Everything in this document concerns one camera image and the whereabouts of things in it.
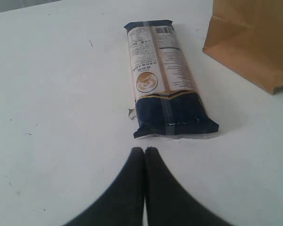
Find blue spaghetti pasta packet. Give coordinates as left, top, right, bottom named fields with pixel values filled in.
left=125, top=20, right=219, bottom=138

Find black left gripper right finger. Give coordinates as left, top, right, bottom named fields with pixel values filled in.
left=145, top=147, right=230, bottom=226

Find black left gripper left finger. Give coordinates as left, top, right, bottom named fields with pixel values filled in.
left=66, top=147, right=145, bottom=226

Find brown paper shopping bag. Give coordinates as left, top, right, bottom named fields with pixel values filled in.
left=203, top=0, right=283, bottom=95

